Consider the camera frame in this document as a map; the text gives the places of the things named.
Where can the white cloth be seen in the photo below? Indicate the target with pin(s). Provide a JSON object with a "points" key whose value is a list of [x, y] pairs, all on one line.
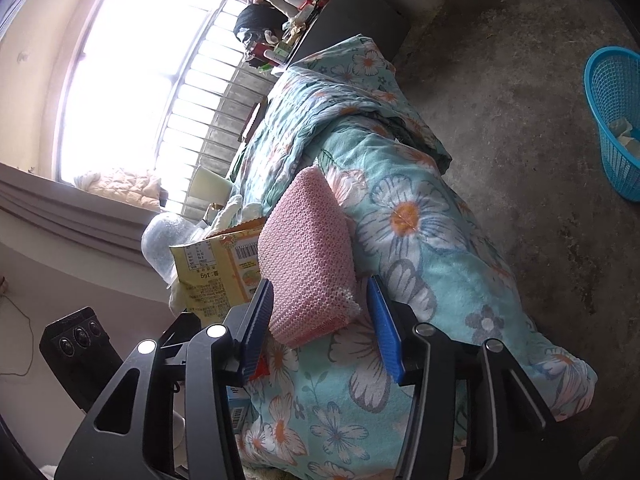
{"points": [[232, 212]]}

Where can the pink foam net sleeve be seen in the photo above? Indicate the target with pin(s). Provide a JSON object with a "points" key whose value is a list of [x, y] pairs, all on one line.
{"points": [[305, 250]]}

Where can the small barcode carton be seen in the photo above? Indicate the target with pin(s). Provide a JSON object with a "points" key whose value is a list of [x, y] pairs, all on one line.
{"points": [[237, 407]]}

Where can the beige quilted cloth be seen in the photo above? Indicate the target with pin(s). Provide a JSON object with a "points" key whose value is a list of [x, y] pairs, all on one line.
{"points": [[120, 187]]}

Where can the yellow snack packet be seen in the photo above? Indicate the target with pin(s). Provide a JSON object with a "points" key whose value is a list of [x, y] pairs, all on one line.
{"points": [[210, 280]]}

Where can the clear plastic bag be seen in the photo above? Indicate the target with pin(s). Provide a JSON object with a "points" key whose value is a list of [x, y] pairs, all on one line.
{"points": [[162, 245]]}

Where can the white crumpled paper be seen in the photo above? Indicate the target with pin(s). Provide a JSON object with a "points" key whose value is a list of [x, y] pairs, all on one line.
{"points": [[622, 130]]}

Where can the blue plastic basket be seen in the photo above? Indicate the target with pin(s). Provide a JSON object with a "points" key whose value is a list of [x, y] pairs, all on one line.
{"points": [[607, 110]]}

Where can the white foam block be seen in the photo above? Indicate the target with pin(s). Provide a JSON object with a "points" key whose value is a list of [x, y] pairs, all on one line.
{"points": [[210, 185]]}

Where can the dark cabinet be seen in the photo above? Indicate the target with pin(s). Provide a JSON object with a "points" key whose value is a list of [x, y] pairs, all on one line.
{"points": [[360, 15]]}

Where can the floral teal blanket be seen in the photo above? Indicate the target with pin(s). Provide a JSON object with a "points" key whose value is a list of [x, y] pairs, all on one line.
{"points": [[400, 220]]}

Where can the metal window grille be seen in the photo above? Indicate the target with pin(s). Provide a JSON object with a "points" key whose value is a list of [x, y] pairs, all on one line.
{"points": [[215, 125]]}

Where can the red box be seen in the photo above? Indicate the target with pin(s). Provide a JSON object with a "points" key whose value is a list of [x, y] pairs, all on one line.
{"points": [[261, 51]]}

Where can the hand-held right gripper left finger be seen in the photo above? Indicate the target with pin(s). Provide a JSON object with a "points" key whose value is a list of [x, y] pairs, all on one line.
{"points": [[260, 320]]}

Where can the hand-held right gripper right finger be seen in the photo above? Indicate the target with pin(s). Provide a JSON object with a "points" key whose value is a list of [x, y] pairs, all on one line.
{"points": [[385, 330]]}

